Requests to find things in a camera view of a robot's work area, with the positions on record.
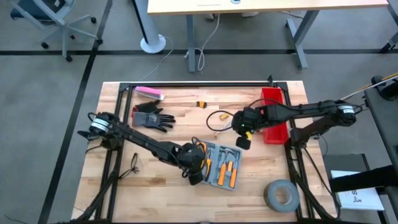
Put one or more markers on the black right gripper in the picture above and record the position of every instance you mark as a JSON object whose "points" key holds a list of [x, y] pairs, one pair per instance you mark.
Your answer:
{"points": [[255, 119]]}

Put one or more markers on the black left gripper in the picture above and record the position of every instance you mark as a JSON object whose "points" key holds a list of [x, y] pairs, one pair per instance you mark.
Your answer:
{"points": [[191, 158]]}

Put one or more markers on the grey plastic tool case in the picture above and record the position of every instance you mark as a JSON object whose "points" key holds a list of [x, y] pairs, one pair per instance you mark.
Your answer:
{"points": [[217, 154]]}

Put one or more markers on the yellow black bit holder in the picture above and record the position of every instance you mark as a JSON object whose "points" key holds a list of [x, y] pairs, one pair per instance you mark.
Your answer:
{"points": [[201, 104]]}

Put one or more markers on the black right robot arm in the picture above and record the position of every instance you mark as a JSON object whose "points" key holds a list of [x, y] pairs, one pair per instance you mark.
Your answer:
{"points": [[304, 112]]}

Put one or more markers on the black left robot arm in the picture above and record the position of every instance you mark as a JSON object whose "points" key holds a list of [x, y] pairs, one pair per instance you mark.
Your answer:
{"points": [[140, 141]]}

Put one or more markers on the red plastic bin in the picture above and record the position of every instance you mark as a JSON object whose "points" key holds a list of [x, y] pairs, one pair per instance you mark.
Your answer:
{"points": [[276, 137]]}

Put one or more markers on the grey black work glove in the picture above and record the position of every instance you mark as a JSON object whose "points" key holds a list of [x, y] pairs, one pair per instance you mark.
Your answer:
{"points": [[152, 119]]}

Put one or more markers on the black red work glove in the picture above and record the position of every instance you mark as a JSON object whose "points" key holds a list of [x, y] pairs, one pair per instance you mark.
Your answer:
{"points": [[149, 106]]}

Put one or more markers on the small white block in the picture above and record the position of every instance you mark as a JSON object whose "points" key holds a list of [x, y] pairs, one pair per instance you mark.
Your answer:
{"points": [[162, 97]]}

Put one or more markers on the pink flat package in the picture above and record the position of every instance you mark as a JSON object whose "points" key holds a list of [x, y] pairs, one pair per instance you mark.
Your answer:
{"points": [[147, 91]]}

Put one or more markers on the white paper sheet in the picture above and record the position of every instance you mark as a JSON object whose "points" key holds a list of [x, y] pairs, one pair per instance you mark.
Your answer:
{"points": [[360, 199]]}

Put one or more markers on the grey pole with white base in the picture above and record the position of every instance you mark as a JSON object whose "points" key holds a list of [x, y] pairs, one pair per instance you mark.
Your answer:
{"points": [[152, 43]]}

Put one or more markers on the wooden desk with grey legs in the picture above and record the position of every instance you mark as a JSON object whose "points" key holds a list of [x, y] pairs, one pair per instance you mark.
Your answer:
{"points": [[280, 6]]}

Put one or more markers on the grey round object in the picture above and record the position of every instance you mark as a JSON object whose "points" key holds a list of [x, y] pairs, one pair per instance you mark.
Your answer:
{"points": [[235, 1]]}

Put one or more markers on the white yellow rod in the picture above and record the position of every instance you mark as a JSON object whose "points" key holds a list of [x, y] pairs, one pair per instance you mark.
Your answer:
{"points": [[373, 84]]}

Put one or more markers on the dark grey cabinet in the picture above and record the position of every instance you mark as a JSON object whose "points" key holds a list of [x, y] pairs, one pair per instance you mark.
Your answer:
{"points": [[385, 130]]}

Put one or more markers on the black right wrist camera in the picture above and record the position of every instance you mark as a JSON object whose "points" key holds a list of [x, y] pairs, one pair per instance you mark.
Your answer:
{"points": [[241, 123]]}

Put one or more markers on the grey duct tape roll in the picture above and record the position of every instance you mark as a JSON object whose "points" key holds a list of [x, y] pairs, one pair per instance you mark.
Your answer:
{"points": [[270, 196]]}

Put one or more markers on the black aluminium table frame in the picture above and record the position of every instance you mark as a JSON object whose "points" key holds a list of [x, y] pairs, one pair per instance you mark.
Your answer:
{"points": [[202, 84]]}

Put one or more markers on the white frame office chair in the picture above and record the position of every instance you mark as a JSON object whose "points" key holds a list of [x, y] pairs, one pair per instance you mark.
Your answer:
{"points": [[63, 25]]}

